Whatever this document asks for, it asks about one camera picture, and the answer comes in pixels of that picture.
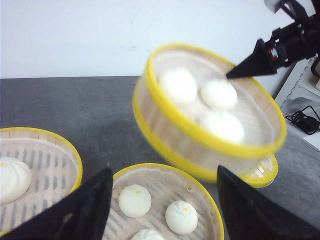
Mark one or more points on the large white steamed bun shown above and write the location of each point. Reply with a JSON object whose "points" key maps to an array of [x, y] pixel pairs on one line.
{"points": [[15, 179]]}

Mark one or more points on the small white bun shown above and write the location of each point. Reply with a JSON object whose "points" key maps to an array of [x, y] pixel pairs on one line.
{"points": [[181, 217], [134, 201], [147, 234]]}

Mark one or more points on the steamer basket with small buns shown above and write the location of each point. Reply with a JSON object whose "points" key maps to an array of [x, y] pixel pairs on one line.
{"points": [[165, 184]]}

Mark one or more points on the steamer basket with three buns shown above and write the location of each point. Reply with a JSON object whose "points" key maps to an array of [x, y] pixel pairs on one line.
{"points": [[174, 131]]}

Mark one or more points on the steamer basket with one bun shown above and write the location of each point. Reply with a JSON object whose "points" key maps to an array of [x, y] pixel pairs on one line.
{"points": [[56, 171]]}

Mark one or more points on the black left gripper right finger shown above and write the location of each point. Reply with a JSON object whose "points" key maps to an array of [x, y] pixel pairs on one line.
{"points": [[249, 215]]}

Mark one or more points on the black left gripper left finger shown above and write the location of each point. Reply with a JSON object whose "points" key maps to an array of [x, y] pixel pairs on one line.
{"points": [[82, 215]]}

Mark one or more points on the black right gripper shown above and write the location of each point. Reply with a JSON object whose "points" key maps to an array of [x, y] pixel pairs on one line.
{"points": [[287, 45]]}

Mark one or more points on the woven bamboo steamer lid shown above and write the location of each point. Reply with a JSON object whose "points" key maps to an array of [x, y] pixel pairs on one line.
{"points": [[263, 174]]}

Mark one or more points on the white bun in lifted basket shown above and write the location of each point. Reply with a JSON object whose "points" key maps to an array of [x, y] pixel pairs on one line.
{"points": [[219, 94], [225, 125], [179, 85]]}

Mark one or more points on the white shelf furniture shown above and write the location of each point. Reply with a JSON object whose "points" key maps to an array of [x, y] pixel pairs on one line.
{"points": [[301, 92]]}

